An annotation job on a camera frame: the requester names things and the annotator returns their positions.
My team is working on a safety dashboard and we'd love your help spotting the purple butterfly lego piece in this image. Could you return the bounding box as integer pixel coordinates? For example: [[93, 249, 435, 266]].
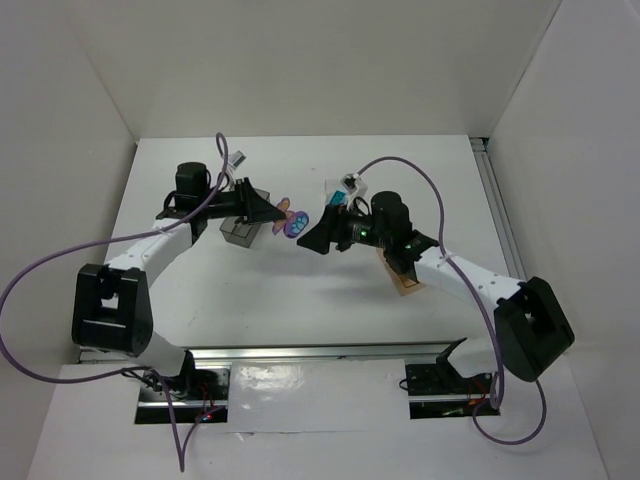
[[272, 210, 295, 237]]

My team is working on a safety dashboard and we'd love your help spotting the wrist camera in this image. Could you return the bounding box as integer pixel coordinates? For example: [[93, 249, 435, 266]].
[[228, 151, 246, 170], [340, 173, 368, 201]]

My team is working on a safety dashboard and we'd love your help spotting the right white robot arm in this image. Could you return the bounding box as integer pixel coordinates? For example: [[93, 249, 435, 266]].
[[297, 191, 575, 382]]

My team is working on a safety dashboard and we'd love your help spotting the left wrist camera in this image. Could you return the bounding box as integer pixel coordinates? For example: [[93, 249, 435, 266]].
[[228, 151, 246, 170]]

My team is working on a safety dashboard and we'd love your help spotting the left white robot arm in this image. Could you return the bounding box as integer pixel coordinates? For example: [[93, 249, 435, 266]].
[[71, 162, 285, 395]]

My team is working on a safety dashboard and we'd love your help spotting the amber plastic container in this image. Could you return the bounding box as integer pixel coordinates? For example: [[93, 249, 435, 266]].
[[376, 248, 425, 297]]

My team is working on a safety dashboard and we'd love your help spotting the teal rectangular lego brick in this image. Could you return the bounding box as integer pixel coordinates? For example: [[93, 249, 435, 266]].
[[328, 190, 348, 206]]

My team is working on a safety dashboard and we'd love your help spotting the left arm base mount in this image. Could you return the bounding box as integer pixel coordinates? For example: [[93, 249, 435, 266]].
[[123, 368, 230, 425]]

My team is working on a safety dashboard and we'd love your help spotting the purple flower lego piece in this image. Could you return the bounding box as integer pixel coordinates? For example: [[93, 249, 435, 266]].
[[283, 211, 309, 239]]

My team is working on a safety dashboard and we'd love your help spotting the clear plastic container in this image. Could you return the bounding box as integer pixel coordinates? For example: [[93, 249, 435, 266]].
[[324, 179, 344, 206]]

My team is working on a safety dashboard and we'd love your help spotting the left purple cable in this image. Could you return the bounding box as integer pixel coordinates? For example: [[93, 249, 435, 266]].
[[0, 132, 229, 472]]

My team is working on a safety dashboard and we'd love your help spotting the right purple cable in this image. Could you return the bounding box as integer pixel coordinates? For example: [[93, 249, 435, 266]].
[[354, 157, 547, 445]]

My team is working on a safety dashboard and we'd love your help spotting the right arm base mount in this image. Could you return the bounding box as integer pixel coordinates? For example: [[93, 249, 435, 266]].
[[398, 363, 500, 420]]

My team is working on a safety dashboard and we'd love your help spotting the aluminium side rail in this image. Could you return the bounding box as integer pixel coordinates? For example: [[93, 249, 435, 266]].
[[469, 137, 551, 354]]

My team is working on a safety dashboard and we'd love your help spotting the aluminium front rail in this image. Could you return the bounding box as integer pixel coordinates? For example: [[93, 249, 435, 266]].
[[77, 340, 464, 362]]

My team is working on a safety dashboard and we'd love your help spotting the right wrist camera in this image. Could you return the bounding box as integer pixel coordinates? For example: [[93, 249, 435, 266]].
[[340, 173, 368, 201]]

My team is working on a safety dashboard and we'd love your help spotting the purple cable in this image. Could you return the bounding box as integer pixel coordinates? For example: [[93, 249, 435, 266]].
[[0, 132, 229, 472], [354, 157, 547, 445]]

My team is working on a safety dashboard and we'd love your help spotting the smoky grey plastic container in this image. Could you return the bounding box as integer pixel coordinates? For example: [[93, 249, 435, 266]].
[[219, 207, 265, 248]]

